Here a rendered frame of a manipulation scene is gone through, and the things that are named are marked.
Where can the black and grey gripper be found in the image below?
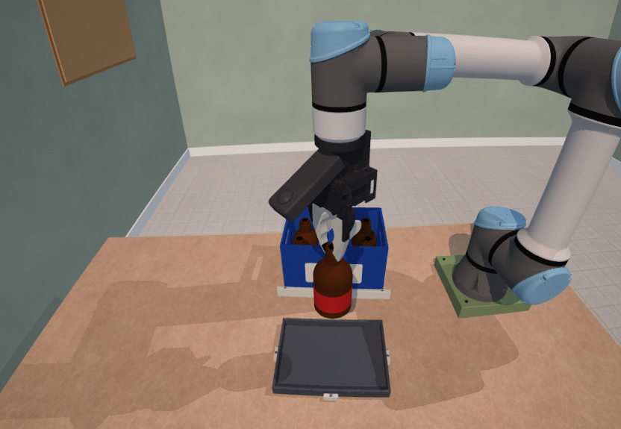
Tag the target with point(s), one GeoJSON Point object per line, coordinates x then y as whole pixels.
{"type": "Point", "coordinates": [332, 208]}

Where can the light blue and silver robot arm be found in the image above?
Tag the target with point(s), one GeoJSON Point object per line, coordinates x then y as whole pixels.
{"type": "Point", "coordinates": [348, 61]}

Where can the blue plastic crate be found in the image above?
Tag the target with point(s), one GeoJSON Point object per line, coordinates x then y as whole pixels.
{"type": "Point", "coordinates": [368, 263]}

